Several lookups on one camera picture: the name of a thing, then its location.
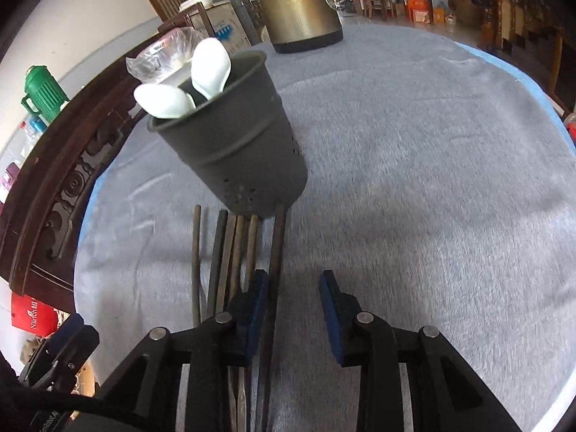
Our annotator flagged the white spoon left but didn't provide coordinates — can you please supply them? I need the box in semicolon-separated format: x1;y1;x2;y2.
133;84;196;120

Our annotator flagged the dark carved wooden bench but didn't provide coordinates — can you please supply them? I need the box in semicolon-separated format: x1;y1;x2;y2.
0;30;182;313

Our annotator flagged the white bowl with plastic bag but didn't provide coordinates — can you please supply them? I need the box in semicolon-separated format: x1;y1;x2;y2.
126;26;207;84

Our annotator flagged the white spoon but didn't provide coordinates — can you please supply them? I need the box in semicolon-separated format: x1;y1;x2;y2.
190;37;231;100
133;84;196;120

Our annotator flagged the purple thermos bottle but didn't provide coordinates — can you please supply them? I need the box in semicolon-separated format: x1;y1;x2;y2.
1;162;21;191

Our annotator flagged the white spoon right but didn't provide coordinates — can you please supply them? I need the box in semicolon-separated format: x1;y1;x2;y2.
190;37;231;100

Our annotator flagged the white chest freezer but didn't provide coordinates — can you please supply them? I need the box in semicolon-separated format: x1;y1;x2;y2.
180;0;252;55

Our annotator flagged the blue table cloth underneath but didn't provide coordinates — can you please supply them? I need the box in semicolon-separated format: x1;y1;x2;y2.
457;42;575;152

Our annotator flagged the green thermos jug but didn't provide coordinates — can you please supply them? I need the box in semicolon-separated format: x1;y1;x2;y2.
21;66;69;125

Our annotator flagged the gold electric kettle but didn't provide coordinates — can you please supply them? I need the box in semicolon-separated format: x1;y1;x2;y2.
261;0;344;54

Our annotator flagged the red bag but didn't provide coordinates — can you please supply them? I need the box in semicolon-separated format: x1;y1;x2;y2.
11;293;59;337

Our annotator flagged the dark grey utensil holder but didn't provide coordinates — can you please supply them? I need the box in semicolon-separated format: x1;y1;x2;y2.
147;50;307;219

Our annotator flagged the grey table cloth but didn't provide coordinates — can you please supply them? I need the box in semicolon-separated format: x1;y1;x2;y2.
73;21;576;432

